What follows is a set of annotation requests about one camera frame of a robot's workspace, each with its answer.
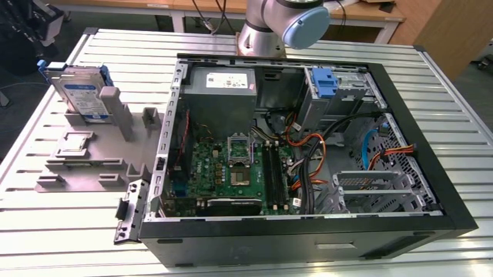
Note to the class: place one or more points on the hard disk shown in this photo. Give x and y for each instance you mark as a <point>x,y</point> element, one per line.
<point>83,92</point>

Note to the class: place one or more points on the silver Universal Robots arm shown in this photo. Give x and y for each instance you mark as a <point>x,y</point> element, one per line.
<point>258,37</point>

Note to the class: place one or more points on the grey metal disk bay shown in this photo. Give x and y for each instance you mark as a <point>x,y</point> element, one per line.
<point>369,174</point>

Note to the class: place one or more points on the metal locking lever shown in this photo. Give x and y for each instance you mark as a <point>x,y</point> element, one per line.
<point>252,151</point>

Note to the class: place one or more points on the grey power supply unit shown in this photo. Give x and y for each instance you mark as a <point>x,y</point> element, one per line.
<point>219,109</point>

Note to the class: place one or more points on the green motherboard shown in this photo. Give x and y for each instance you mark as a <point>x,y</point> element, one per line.
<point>207,161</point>

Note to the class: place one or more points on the CPU socket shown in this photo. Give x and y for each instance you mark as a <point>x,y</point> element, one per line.
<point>241,176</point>

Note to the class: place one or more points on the black RAM slot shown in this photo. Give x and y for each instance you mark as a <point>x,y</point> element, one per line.
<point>281,173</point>
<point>269,173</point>

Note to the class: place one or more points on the grey metal drive cage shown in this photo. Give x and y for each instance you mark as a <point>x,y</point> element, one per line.
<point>328,112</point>

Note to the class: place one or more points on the black graphics card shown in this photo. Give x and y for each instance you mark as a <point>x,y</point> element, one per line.
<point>231,206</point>

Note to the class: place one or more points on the blue plastic drive latch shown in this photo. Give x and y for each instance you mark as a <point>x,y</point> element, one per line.
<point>324,83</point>

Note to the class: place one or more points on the grey parts rack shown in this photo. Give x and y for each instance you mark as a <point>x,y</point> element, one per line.
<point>107,141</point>

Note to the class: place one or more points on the black PC case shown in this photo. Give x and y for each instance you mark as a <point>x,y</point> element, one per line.
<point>269,245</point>

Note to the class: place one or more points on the green RAM stick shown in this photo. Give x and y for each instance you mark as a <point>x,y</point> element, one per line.
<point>94,164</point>

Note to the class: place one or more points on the silver CPU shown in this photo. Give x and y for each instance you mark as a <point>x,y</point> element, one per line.
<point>75,143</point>

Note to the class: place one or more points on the black office chair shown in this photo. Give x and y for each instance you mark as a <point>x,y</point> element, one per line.
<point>19,43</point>

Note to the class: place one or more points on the grey hinged slot bracket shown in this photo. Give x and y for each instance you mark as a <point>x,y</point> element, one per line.
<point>133,213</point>

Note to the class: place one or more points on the wooden desk with white frame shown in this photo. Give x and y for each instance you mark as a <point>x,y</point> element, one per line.
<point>366,13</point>

